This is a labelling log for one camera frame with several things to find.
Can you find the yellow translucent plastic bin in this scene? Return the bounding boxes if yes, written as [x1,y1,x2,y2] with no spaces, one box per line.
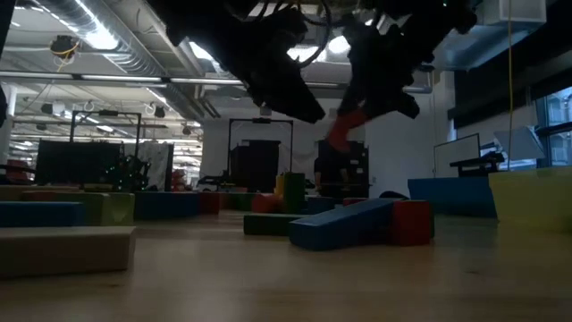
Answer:
[487,167,572,234]

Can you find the white cloth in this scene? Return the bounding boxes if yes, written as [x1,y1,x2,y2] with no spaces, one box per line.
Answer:
[133,141,174,192]

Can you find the black panel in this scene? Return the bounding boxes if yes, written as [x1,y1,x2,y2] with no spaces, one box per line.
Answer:
[34,139,122,188]

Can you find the person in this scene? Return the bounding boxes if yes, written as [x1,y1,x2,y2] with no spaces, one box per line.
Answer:
[312,151,354,199]

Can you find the black desk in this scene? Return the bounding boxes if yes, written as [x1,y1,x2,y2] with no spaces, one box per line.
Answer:
[449,150,507,179]

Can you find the ceiling light panel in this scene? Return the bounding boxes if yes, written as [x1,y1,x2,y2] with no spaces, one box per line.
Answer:
[187,39,216,62]

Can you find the pink red cylinder block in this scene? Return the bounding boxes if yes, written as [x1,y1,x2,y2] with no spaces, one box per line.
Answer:
[251,192,283,215]

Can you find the window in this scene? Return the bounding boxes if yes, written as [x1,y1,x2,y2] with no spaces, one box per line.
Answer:
[534,86,572,170]

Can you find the grey screen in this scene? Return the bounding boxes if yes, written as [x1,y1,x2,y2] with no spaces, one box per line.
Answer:
[492,126,547,163]

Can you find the black camera rig frame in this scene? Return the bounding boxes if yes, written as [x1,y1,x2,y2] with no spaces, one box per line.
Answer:
[69,109,143,189]
[226,117,295,193]

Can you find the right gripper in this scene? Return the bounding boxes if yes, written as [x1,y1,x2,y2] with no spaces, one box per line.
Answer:
[338,12,431,122]

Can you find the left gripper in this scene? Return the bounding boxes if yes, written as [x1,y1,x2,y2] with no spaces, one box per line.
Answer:
[223,6,327,125]

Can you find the silver spiral duct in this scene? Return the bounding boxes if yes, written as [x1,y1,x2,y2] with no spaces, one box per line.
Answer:
[35,0,211,122]

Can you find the black cabinet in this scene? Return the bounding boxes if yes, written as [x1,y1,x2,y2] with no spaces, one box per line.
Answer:
[315,140,371,199]

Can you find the green cylinder block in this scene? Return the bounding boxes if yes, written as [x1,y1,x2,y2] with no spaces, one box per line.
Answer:
[282,171,307,216]

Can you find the rectangular metal duct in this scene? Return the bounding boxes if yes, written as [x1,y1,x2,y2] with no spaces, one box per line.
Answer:
[433,0,547,72]

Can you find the long blue block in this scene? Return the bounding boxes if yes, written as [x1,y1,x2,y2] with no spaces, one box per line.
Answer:
[288,198,401,252]

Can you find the red arch block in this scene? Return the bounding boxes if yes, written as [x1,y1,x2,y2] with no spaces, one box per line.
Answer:
[391,199,433,247]
[327,108,371,154]

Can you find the red stacked objects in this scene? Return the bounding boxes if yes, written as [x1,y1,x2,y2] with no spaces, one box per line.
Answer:
[171,168,188,193]

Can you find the lime green block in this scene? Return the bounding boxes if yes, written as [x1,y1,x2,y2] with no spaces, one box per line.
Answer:
[55,191,136,227]

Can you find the yellow black cable reel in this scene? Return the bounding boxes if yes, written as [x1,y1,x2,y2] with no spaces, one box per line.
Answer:
[48,34,82,62]

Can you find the long ceiling pipe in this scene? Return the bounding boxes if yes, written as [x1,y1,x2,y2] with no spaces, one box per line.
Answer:
[0,70,433,95]

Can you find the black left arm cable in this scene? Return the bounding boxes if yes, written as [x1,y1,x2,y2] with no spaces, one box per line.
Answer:
[292,0,334,69]

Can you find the blue rectangular block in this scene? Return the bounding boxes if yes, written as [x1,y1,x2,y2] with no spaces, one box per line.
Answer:
[132,191,201,221]
[0,200,87,228]

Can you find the whiteboard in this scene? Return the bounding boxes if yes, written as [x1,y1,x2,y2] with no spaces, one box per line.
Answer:
[432,132,483,180]

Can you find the natural wood block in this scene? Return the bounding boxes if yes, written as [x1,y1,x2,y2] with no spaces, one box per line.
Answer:
[0,225,138,279]

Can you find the teal plastic bin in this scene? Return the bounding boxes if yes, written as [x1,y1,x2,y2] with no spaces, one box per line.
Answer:
[407,176,498,219]

